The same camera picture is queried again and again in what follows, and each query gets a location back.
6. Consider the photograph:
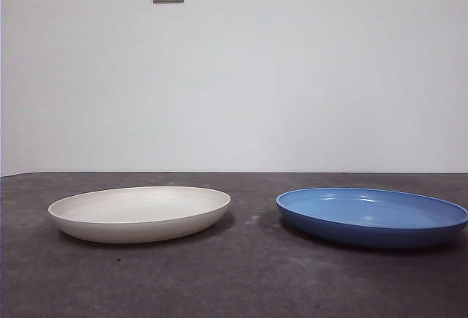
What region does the white round plate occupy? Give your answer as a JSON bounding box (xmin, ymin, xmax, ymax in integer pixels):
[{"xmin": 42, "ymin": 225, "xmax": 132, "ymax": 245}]
[{"xmin": 47, "ymin": 185, "xmax": 232, "ymax": 245}]

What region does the blue round plate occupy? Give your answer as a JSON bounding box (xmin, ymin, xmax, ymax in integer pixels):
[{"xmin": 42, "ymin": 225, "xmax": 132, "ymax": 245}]
[{"xmin": 275, "ymin": 186, "xmax": 468, "ymax": 249}]

